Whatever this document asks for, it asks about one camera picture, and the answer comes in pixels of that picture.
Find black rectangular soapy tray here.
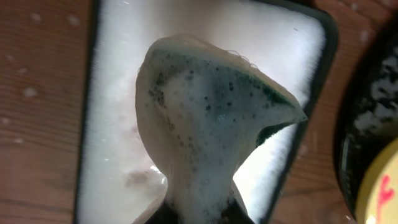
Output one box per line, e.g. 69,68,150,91
74,1,338,223

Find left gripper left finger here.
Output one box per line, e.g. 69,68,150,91
132,197,179,224

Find black round tray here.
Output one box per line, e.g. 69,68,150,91
333,17,397,213

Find yellow plate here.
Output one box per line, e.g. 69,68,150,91
354,139,397,224

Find green yellow sponge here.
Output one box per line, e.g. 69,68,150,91
135,35,307,223

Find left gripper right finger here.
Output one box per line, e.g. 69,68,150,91
222,182,254,224

